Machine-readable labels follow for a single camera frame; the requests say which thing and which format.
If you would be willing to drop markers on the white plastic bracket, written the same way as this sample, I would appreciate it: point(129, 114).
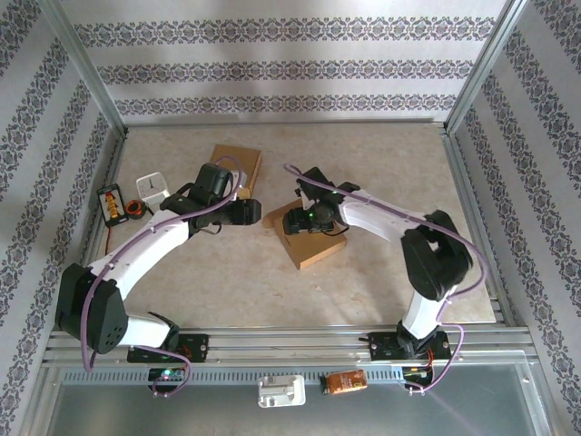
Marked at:
point(281, 390)

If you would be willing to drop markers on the white square desk clock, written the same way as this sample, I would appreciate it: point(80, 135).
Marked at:
point(150, 187)

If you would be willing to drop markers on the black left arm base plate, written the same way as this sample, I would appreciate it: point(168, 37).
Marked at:
point(199, 347)

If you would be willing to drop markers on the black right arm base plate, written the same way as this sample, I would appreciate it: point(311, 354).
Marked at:
point(381, 347)

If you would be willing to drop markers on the black orange tape roll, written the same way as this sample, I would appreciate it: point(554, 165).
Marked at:
point(135, 210)

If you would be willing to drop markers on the aluminium mounting rail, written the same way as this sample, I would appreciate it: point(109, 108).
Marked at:
point(281, 347)

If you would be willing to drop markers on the black device with orange print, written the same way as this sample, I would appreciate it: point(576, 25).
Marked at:
point(112, 204)

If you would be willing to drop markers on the grey metal sheet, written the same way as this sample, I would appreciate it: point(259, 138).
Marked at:
point(136, 413)

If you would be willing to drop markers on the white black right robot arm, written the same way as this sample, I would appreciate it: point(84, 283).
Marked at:
point(377, 218)

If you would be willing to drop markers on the aluminium frame post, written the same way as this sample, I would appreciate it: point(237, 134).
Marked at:
point(86, 68)
point(483, 68)

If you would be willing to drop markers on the circuit board with green light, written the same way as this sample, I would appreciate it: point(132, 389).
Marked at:
point(165, 374)

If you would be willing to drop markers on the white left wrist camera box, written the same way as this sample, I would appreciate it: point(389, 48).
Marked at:
point(240, 179)

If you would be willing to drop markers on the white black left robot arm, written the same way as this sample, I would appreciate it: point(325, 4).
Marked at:
point(145, 245)

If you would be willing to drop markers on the aluminium frame rail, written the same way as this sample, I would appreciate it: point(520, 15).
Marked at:
point(457, 159)
point(94, 238)
point(272, 123)

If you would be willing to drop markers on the orange battery pack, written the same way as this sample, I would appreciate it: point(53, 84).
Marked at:
point(345, 381)

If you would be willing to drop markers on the brown cardboard mailer box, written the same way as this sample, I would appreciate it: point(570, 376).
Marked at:
point(245, 159)
point(313, 250)

